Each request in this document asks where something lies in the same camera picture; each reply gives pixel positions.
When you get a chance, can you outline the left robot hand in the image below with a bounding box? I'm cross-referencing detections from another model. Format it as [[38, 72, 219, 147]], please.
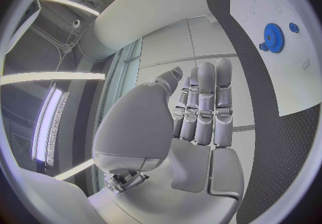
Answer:
[[87, 57, 246, 224]]

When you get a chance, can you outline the white round column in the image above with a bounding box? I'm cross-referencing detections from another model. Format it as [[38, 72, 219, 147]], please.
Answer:
[[81, 0, 212, 62]]

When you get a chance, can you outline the large blue gear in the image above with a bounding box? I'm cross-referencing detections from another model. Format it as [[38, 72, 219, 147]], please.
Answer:
[[263, 23, 286, 54]]

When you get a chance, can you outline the glowing light bar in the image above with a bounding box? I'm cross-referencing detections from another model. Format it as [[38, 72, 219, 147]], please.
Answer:
[[30, 83, 71, 168]]

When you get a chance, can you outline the white task board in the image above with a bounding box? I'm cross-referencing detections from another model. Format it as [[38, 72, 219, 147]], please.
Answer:
[[221, 0, 322, 118]]

